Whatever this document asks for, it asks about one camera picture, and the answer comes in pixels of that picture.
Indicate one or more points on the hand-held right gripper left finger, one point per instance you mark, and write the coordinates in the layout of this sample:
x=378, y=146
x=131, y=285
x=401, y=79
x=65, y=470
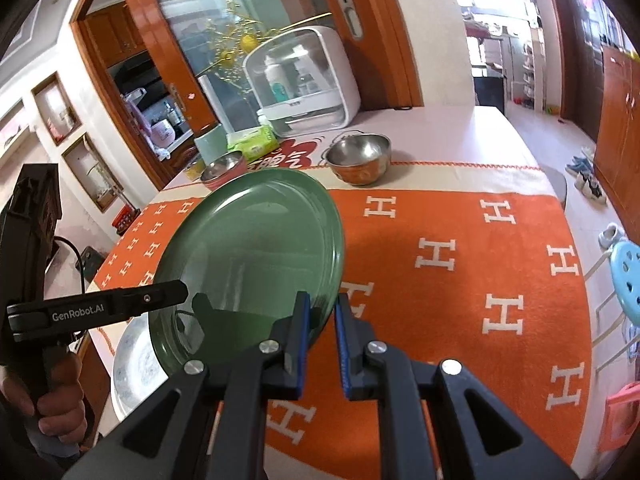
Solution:
x=302, y=345

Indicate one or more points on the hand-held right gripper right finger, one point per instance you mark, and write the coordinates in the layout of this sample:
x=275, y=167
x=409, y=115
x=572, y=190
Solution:
x=342, y=345

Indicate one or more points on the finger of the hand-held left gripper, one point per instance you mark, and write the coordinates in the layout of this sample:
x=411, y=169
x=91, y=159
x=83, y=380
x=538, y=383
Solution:
x=160, y=295

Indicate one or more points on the green plate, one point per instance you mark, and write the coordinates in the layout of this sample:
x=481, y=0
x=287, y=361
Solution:
x=250, y=250

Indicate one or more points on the orange steel bowl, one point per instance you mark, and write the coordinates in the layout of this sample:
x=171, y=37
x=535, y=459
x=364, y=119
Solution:
x=357, y=150

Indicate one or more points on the person's left hand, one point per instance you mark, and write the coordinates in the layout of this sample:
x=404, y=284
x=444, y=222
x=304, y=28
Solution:
x=60, y=390

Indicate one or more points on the blue patterned plate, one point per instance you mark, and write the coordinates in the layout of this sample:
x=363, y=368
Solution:
x=137, y=365

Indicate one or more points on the red basket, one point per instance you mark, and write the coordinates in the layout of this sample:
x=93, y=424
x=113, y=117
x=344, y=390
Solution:
x=126, y=220

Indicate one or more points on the orange patterned tablecloth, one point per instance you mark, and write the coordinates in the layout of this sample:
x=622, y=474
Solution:
x=450, y=310

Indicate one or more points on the glass jar with yellow contents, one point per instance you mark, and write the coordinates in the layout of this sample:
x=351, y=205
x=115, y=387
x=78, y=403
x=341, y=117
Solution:
x=195, y=170

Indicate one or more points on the pink steel bowl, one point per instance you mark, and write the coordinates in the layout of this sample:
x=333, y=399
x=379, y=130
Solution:
x=220, y=165

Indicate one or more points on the light green canister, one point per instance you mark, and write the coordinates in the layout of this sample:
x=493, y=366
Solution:
x=210, y=142

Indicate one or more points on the pink white rice cooker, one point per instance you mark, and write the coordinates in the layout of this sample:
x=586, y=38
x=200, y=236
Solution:
x=161, y=132

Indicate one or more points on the green tissue pack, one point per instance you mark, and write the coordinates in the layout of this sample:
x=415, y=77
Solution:
x=252, y=142

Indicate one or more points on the white pill bottle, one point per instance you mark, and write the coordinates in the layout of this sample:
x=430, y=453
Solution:
x=264, y=119

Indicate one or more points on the white sterilizer cabinet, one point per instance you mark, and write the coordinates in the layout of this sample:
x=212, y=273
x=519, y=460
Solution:
x=320, y=110

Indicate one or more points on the white bottle with teal label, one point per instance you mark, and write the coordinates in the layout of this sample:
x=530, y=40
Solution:
x=277, y=82

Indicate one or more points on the clear bottle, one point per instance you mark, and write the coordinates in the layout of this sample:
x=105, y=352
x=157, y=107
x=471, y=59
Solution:
x=306, y=80

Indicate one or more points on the pink plastic stool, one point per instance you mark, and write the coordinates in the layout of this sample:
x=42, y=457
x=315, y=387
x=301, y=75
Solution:
x=622, y=410

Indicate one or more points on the pale blue baby shoes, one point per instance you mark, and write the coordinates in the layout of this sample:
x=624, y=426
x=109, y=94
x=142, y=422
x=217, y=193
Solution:
x=611, y=236

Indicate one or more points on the blue plastic stool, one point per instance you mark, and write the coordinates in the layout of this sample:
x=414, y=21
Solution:
x=627, y=270

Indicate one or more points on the black white sneaker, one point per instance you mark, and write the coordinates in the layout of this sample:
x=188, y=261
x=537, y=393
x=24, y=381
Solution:
x=592, y=187

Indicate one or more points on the blue slipper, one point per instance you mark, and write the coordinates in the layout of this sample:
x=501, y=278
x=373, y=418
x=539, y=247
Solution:
x=579, y=164

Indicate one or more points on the wooden sliding glass door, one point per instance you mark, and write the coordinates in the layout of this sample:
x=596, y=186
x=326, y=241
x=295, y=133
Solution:
x=390, y=35

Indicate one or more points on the shoe rack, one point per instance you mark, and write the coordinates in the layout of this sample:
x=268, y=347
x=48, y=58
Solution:
x=532, y=70

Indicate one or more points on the wooden storage cabinet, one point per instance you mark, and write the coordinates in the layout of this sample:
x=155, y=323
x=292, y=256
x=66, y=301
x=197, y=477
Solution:
x=620, y=125

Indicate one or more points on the dark brown entrance door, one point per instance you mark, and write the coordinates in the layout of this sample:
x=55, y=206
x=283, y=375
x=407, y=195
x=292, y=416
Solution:
x=580, y=60

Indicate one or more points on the wooden wall picture frame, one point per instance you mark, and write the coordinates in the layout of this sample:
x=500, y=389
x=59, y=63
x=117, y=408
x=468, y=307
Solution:
x=92, y=172
x=56, y=107

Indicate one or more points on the wooden kitchen wall cabinet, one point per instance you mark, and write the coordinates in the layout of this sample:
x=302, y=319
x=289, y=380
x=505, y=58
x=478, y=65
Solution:
x=115, y=35

